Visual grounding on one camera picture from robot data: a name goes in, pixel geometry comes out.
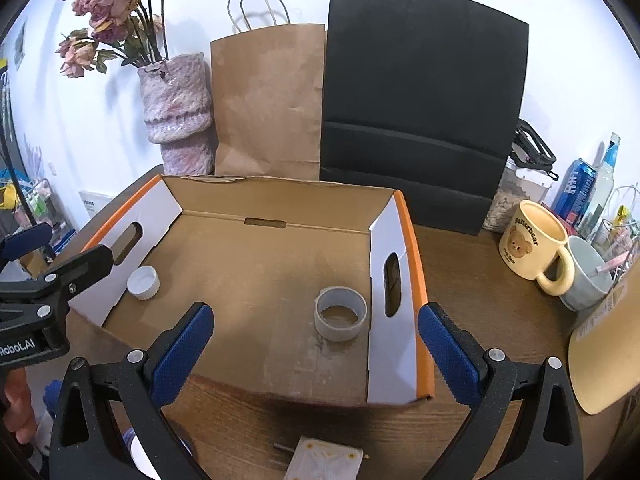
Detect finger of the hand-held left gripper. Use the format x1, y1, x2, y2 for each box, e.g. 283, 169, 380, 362
0, 223, 56, 285
0, 244, 116, 331

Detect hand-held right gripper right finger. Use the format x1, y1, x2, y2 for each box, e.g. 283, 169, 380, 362
417, 301, 586, 480

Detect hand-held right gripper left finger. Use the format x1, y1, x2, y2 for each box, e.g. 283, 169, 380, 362
50, 301, 216, 480

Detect blue ridged cap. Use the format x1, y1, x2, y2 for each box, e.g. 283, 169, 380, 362
42, 379, 65, 411

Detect orange cardboard box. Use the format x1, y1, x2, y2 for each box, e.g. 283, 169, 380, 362
67, 174, 437, 407

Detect person's left hand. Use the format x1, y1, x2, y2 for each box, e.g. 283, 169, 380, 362
0, 370, 37, 445

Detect storage rack with items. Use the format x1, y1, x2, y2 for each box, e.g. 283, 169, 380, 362
0, 170, 76, 281

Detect black light stand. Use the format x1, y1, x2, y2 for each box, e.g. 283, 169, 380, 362
0, 125, 40, 228

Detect purple-rimmed white lid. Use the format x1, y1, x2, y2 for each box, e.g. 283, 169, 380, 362
122, 427, 193, 480

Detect grey tape roll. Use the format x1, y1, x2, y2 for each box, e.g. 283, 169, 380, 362
314, 286, 368, 343

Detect cream bear mug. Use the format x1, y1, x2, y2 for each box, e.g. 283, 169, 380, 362
498, 200, 576, 296

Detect grey-blue cup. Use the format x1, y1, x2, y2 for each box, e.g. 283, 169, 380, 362
559, 236, 618, 312

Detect cream thermos jug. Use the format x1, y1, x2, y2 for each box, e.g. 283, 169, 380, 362
567, 260, 640, 416

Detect clear jar with clip lid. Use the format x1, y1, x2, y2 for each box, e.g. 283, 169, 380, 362
482, 119, 559, 233

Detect cream square container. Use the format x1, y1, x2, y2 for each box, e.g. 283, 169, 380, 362
285, 437, 363, 480

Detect pink textured vase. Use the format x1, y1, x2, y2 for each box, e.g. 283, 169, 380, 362
137, 52, 215, 176

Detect blue drink can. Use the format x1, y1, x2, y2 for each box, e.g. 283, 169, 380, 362
551, 158, 598, 231

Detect clear glass bottle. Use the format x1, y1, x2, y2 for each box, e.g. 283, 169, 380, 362
575, 132, 622, 241

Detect dried pink flowers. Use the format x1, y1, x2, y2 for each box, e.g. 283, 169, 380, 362
54, 0, 171, 79

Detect brown paper bag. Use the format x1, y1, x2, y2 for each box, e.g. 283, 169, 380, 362
210, 0, 328, 180

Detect black paper bag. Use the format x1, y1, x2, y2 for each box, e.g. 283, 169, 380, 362
319, 0, 530, 237

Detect wire basket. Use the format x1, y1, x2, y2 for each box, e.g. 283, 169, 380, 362
592, 185, 640, 281

